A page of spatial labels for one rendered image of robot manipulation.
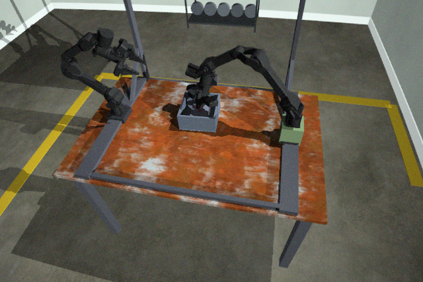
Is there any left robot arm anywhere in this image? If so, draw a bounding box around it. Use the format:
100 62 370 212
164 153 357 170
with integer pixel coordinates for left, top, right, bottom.
185 46 304 128

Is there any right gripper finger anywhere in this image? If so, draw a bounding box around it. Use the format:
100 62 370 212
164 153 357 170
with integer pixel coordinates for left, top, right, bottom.
121 64 139 76
129 48 144 63

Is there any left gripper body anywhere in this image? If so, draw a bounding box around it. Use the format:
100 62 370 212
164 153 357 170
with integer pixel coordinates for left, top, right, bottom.
186 82 219 107

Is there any grey metal post with diagonal brace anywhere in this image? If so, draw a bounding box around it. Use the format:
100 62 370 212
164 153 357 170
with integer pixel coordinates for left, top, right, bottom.
123 0 306 101

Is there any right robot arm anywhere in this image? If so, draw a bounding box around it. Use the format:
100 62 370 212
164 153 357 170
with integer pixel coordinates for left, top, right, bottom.
61 28 129 117

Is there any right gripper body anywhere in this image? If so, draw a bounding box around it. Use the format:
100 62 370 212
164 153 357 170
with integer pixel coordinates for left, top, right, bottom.
106 44 134 77

